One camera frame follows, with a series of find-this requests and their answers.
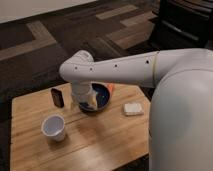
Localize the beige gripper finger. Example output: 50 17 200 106
89 95 98 110
71 95 79 109

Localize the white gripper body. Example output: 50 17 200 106
71 82 92 103

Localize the dark blue ceramic bowl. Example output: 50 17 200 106
79 83 111 113

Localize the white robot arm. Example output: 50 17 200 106
59 48 213 171

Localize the orange object behind bowl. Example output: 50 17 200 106
107 83 114 93

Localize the white paper cup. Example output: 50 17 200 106
41 114 66 142

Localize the wooden table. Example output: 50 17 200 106
10 84 150 171

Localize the white folded napkin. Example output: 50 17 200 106
124 103 143 116

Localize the black cabinet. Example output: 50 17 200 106
148 0 213 50

